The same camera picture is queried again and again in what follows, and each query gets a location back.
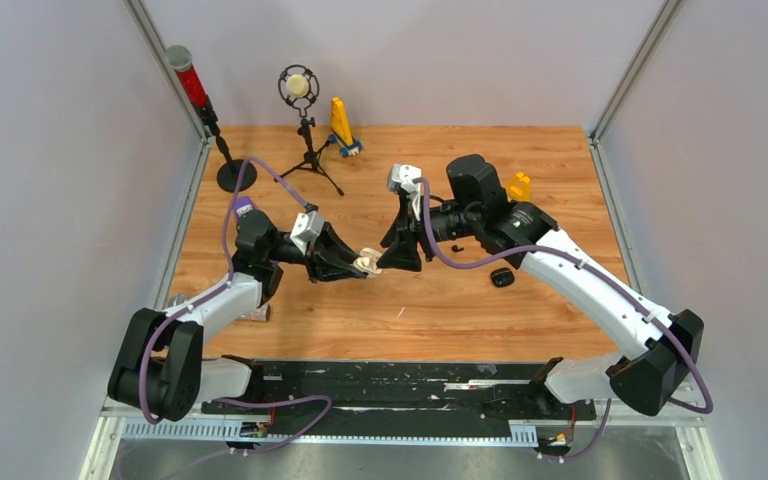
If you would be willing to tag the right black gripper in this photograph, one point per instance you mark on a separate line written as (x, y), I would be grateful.
(403, 254)

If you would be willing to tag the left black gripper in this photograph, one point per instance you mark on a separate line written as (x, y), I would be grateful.
(324, 259)

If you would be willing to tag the white earbud charging case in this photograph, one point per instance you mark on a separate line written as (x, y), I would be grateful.
(367, 261)

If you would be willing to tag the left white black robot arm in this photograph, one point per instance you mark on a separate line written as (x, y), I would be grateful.
(161, 368)

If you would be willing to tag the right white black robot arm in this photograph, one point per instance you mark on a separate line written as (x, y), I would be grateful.
(655, 361)

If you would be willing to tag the black earbud case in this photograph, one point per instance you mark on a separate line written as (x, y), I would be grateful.
(502, 277)

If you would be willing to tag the glittery silver tube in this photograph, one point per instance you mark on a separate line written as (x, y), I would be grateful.
(261, 314)

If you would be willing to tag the purple box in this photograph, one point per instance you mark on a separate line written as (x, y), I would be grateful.
(242, 205)

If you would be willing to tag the yellow blue toy block tower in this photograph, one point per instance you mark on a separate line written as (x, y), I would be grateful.
(340, 128)

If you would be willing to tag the yellow green toy block stack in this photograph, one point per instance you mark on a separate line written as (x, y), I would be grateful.
(519, 188)

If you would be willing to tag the cream microphone on tripod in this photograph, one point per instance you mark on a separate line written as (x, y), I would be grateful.
(299, 88)

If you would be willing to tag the red microphone on stand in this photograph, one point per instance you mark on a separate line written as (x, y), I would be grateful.
(180, 60)

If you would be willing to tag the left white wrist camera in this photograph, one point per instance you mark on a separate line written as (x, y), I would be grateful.
(306, 230)

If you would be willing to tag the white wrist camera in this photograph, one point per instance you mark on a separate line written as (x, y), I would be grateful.
(306, 230)
(403, 181)

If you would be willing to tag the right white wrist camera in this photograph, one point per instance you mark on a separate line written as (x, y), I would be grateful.
(403, 181)

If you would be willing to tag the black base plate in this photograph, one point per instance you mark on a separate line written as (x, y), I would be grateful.
(405, 399)

